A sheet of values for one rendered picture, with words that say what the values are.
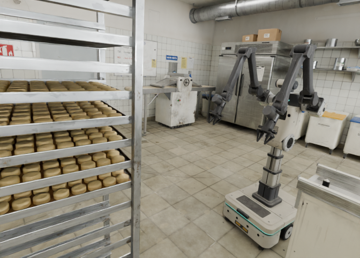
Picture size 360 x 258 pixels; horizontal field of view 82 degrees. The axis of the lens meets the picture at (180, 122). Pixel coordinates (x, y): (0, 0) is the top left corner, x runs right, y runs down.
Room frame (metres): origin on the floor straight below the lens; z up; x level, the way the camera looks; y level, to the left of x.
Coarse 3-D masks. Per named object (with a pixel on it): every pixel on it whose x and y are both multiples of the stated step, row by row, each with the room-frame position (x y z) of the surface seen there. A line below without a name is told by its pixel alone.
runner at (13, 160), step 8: (96, 144) 0.67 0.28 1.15; (104, 144) 0.69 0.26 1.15; (112, 144) 0.70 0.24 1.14; (120, 144) 0.72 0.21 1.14; (128, 144) 0.74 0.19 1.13; (40, 152) 0.58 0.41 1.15; (48, 152) 0.59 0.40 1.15; (56, 152) 0.60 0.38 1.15; (64, 152) 0.61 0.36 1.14; (72, 152) 0.63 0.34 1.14; (80, 152) 0.64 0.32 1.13; (88, 152) 0.65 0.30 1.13; (0, 160) 0.52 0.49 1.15; (8, 160) 0.53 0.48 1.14; (16, 160) 0.54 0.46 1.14; (24, 160) 0.55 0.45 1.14; (32, 160) 0.56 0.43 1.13; (40, 160) 0.57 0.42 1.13
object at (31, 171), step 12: (72, 156) 0.77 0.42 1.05; (84, 156) 0.76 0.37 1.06; (96, 156) 0.77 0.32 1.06; (108, 156) 0.80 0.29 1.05; (120, 156) 0.78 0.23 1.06; (0, 168) 0.65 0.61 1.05; (12, 168) 0.63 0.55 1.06; (24, 168) 0.64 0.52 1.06; (36, 168) 0.65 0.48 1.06; (48, 168) 0.65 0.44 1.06; (60, 168) 0.69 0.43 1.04; (72, 168) 0.66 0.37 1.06; (84, 168) 0.68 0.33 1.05; (0, 180) 0.56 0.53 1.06; (12, 180) 0.56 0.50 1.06; (24, 180) 0.58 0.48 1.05
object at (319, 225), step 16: (320, 176) 1.16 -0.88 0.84; (304, 192) 0.97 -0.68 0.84; (352, 192) 1.01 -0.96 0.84; (304, 208) 0.96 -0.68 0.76; (320, 208) 0.91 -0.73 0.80; (336, 208) 0.86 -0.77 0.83; (304, 224) 0.94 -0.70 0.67; (320, 224) 0.89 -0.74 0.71; (336, 224) 0.85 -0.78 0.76; (352, 224) 0.81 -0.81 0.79; (304, 240) 0.93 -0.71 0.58; (320, 240) 0.88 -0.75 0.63; (336, 240) 0.83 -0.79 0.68; (352, 240) 0.79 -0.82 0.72; (288, 256) 0.97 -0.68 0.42; (304, 256) 0.91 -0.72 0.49; (320, 256) 0.86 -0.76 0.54; (336, 256) 0.82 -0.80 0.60; (352, 256) 0.78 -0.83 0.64
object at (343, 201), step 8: (304, 184) 0.98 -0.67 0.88; (312, 184) 0.96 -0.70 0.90; (312, 192) 0.95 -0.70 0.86; (320, 192) 0.93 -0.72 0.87; (328, 192) 0.90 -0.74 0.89; (336, 192) 0.89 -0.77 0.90; (328, 200) 0.90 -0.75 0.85; (336, 200) 0.88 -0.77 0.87; (344, 200) 0.85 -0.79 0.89; (352, 200) 0.84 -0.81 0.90; (344, 208) 0.85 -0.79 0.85; (352, 208) 0.83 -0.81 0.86
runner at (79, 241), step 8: (120, 224) 0.72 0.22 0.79; (128, 224) 0.74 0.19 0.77; (96, 232) 0.66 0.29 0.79; (104, 232) 0.68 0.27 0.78; (72, 240) 0.61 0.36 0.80; (80, 240) 0.63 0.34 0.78; (88, 240) 0.65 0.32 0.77; (56, 248) 0.58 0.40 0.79; (64, 248) 0.60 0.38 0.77; (32, 256) 0.54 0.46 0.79; (40, 256) 0.56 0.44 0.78; (48, 256) 0.57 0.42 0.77
